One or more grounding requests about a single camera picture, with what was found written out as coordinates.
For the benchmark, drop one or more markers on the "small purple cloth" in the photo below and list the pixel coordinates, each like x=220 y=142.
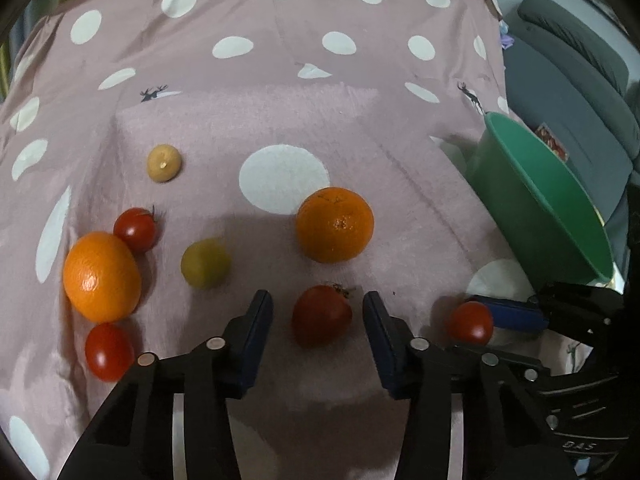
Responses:
x=506 y=35

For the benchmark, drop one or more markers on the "green plastic bowl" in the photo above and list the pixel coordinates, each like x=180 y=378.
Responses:
x=525 y=200

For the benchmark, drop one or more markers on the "large red tomato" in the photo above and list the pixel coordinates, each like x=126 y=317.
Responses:
x=321 y=316

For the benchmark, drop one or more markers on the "yellow-green round fruit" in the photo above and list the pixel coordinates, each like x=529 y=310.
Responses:
x=205 y=263

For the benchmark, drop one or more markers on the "small red tomato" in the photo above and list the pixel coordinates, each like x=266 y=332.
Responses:
x=470 y=323
x=136 y=231
x=108 y=352

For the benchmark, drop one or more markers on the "pink polka dot blanket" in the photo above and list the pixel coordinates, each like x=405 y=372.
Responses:
x=300 y=110

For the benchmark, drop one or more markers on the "red patterned packet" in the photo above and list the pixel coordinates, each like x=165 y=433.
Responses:
x=552 y=142

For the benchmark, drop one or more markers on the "grey sofa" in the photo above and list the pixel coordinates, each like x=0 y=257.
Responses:
x=575 y=85

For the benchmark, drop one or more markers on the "round orange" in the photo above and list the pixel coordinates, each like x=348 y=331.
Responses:
x=335 y=225

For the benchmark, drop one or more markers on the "small beige round fruit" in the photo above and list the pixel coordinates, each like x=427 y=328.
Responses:
x=164 y=162

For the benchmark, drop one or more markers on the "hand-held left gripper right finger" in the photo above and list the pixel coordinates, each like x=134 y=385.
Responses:
x=379 y=342

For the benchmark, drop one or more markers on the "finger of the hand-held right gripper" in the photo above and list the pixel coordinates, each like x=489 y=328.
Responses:
x=520 y=363
x=515 y=315

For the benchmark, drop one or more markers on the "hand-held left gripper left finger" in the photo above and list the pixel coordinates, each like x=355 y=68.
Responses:
x=257 y=332

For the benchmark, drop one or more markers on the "oval orange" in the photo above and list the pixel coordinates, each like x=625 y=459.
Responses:
x=102 y=277

